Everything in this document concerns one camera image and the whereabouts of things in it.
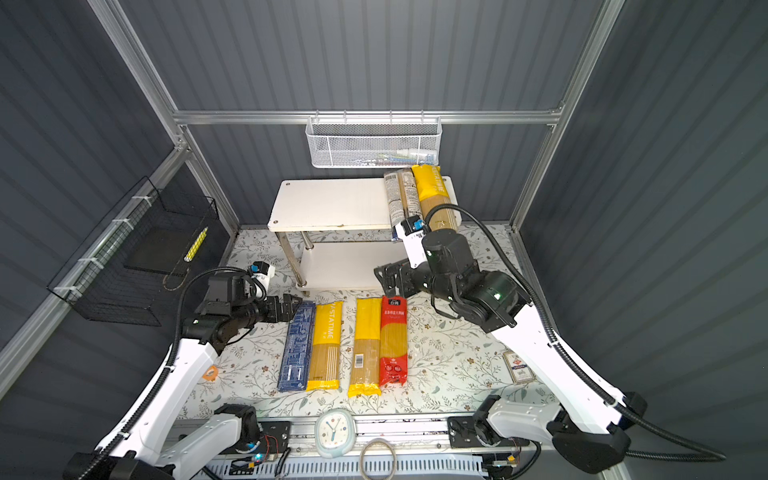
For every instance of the clear blue spaghetti bag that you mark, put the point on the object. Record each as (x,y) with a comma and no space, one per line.
(402,198)

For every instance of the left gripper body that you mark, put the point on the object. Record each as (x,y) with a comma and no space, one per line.
(255,311)

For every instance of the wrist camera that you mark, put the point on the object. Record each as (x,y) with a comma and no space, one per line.
(263,272)
(411,231)

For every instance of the black wire basket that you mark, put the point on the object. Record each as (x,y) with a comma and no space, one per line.
(133,272)

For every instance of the floral table mat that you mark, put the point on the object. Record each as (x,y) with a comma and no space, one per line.
(440,365)

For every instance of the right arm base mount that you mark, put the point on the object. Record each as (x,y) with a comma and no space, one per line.
(462,433)

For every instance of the red spaghetti bag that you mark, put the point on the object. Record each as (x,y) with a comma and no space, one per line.
(393,356)

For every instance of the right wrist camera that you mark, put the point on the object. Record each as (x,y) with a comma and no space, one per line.
(411,231)

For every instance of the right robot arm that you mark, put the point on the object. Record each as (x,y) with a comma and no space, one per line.
(593,425)

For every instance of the yellow spaghetti bag with barcode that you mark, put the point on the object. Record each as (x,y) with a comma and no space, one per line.
(365,347)

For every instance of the white two-tier shelf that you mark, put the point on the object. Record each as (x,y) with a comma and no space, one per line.
(305,206)

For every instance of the yellow Pastatime spaghetti bag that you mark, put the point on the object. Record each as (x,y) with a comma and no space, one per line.
(324,367)

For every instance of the mint analog clock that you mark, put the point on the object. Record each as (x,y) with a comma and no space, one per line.
(335,433)

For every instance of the small card box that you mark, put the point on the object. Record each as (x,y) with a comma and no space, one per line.
(520,372)

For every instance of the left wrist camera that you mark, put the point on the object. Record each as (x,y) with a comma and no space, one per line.
(263,272)

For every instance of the white wire mesh basket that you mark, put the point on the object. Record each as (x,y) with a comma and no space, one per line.
(335,145)

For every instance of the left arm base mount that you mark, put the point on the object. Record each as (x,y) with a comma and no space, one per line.
(272,442)

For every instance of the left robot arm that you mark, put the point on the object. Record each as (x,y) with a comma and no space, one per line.
(135,448)

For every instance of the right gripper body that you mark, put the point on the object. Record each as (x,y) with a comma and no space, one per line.
(410,279)

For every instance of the blue pasta box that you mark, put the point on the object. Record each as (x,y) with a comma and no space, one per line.
(294,370)

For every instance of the pens in white basket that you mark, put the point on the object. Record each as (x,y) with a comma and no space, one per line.
(403,156)

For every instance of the yellow green marker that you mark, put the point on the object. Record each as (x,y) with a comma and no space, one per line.
(195,246)

